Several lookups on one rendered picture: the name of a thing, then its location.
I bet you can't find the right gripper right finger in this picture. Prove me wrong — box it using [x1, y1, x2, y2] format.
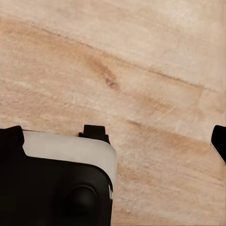
[211, 125, 226, 163]

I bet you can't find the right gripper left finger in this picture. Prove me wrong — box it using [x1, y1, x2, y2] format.
[0, 125, 24, 181]

